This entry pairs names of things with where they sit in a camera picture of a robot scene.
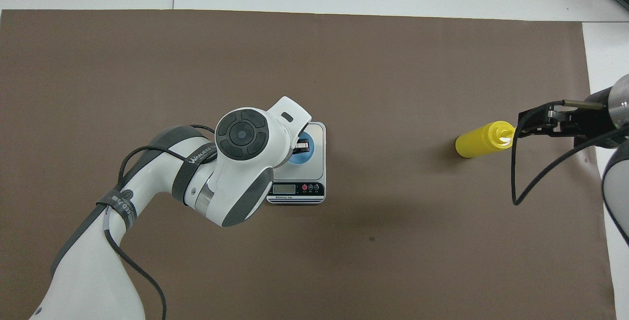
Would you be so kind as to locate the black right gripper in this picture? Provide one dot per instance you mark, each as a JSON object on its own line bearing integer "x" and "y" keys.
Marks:
{"x": 592, "y": 121}

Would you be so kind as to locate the light blue plastic cup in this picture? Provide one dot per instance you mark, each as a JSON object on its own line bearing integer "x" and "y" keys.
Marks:
{"x": 302, "y": 159}

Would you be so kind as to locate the yellow squeeze bottle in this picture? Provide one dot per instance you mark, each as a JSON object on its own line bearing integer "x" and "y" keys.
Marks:
{"x": 479, "y": 140}

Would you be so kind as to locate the silver digital kitchen scale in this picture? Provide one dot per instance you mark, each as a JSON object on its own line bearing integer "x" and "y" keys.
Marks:
{"x": 314, "y": 182}

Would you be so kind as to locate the brown paper table mat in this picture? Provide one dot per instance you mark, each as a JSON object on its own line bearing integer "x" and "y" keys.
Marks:
{"x": 314, "y": 64}

